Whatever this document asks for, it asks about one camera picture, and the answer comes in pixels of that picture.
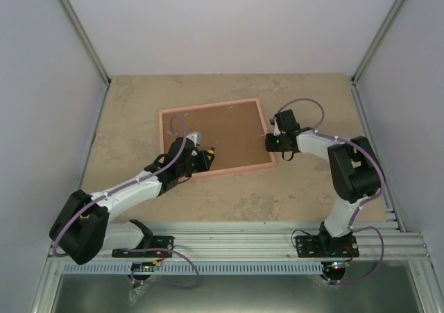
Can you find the pink picture frame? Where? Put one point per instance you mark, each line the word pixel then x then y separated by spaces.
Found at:
pixel 243 169

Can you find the yellow handled screwdriver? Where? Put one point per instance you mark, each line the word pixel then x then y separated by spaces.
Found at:
pixel 210 153

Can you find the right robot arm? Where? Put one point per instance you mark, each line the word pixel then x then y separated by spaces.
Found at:
pixel 356 175

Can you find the brown frame backing board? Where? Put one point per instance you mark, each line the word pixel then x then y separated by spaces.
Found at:
pixel 225 132

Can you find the left aluminium corner post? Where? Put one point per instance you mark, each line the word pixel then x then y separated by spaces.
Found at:
pixel 85 40

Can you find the left circuit board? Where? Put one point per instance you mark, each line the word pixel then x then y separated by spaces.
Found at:
pixel 145 267

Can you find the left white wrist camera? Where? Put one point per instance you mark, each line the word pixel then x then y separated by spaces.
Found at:
pixel 195 137

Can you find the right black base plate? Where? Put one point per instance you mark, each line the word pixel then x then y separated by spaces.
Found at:
pixel 313 246

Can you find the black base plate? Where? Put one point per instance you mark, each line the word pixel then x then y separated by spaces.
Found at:
pixel 313 246
pixel 164 242

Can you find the grey slotted cable duct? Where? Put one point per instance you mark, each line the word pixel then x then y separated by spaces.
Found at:
pixel 183 268

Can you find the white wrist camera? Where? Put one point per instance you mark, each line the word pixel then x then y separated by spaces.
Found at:
pixel 195 137
pixel 276 130

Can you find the aluminium corner post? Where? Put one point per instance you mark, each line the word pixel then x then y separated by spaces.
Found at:
pixel 377 40
pixel 85 40

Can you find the circuit board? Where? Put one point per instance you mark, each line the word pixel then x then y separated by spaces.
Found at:
pixel 339 265
pixel 145 267

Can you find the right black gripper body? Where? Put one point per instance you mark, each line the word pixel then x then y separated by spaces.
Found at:
pixel 278 146

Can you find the aluminium rail beam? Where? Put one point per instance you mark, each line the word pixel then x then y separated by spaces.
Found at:
pixel 261 241

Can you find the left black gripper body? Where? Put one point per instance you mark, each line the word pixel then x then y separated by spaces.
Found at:
pixel 185 171

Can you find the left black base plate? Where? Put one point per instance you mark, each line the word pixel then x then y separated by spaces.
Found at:
pixel 164 242

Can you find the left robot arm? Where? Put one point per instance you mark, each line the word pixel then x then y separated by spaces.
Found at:
pixel 84 228

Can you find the right aluminium corner post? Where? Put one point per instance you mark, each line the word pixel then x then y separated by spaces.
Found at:
pixel 377 40

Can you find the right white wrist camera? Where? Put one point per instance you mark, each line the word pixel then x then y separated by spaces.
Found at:
pixel 276 130

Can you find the right circuit board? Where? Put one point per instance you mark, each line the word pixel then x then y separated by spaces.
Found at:
pixel 339 265

